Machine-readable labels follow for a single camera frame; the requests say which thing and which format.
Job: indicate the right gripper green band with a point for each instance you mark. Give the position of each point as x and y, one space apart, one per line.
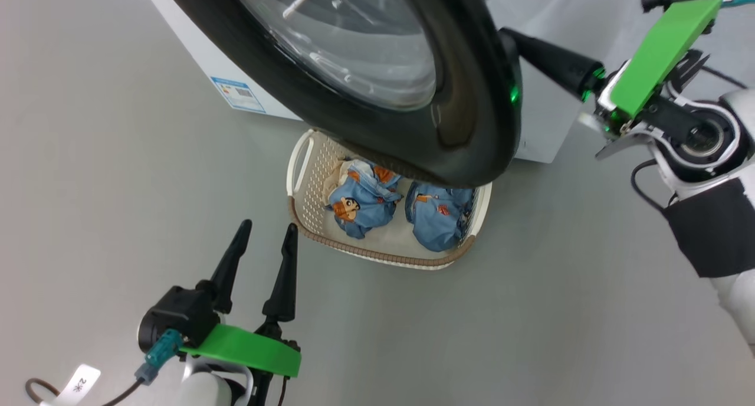
660 52

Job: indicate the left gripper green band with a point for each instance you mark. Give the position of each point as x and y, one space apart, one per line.
242 347

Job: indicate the black washing machine door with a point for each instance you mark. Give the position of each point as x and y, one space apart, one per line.
472 99

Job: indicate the blue garment cartoon face print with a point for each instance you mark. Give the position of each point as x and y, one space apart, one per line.
368 199

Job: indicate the blue garment orange prints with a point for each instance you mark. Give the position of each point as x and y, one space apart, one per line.
439 226

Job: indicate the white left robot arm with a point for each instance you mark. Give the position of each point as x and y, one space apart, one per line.
203 391

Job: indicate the white front-loading washing machine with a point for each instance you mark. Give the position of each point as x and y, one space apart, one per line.
545 128

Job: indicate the cream plastic basket brown rim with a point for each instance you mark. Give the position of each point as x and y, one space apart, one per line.
383 241

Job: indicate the blue energy label sticker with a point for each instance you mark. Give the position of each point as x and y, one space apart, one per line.
239 94

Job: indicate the black fabric arm sleeve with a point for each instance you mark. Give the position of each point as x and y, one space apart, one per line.
714 229

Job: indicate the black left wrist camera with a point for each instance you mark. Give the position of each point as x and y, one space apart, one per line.
177 317

